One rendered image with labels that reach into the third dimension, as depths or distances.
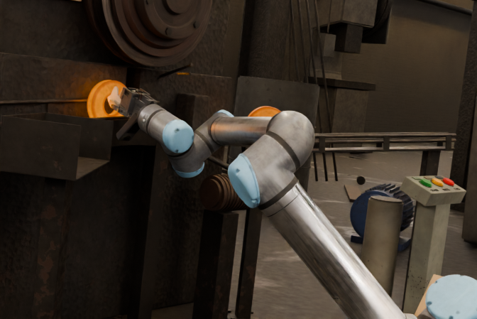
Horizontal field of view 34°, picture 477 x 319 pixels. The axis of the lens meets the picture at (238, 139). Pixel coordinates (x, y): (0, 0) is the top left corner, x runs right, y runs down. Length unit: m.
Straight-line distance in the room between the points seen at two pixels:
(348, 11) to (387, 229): 7.87
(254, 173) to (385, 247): 1.01
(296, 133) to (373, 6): 8.99
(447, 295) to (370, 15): 8.89
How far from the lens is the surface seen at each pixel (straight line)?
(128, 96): 2.38
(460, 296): 1.98
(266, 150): 1.78
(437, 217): 2.63
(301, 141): 1.81
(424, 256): 2.64
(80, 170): 2.03
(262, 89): 5.19
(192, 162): 2.32
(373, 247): 2.68
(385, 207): 2.65
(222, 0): 2.97
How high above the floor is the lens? 0.89
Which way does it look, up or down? 5 degrees down
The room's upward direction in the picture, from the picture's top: 6 degrees clockwise
